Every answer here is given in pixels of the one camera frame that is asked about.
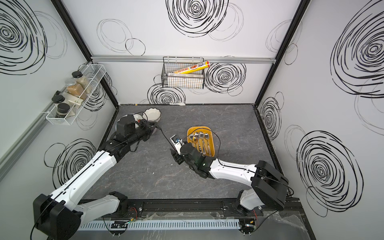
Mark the spice jar black lid front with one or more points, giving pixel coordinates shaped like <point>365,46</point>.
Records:
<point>59,99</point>

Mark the silver spoon clear handle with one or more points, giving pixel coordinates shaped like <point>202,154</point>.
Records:
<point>203,143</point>

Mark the spice jar black lid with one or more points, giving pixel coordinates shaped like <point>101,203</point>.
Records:
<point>81,79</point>
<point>59,99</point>
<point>62,110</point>

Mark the checkered handle spoon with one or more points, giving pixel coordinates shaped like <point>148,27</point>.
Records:
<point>197,142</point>

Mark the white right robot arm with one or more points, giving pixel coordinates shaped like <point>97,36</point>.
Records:
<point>268,187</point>

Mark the spice jar black lid nearest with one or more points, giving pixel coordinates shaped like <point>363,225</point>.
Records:
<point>62,110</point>

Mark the black ladle spoon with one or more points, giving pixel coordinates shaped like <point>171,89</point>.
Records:
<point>168,140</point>

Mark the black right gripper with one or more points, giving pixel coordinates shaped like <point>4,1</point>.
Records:
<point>176,156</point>

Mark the white scalloped bowl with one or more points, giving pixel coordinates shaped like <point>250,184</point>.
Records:
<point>152,115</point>

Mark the white cable duct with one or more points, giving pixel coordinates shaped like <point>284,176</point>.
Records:
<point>104,225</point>

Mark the yellow storage box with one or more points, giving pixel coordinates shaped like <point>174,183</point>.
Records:
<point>190,137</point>

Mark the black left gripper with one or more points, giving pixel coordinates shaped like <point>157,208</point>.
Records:
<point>146,125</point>

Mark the yellow foil wrap box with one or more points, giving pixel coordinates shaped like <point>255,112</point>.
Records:
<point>194,68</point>

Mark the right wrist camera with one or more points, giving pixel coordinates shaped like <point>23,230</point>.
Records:
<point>177,142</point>

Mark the black wire basket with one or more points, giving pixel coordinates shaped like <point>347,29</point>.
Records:
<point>171,79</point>

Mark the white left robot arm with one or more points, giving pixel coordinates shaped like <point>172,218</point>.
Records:
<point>59,215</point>

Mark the clear wall shelf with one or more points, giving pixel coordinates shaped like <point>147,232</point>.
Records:
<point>85,110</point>

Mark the spice jar brown contents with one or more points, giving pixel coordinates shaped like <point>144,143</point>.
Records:
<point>74,88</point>

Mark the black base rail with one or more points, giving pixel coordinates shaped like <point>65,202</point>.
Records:
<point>218,208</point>

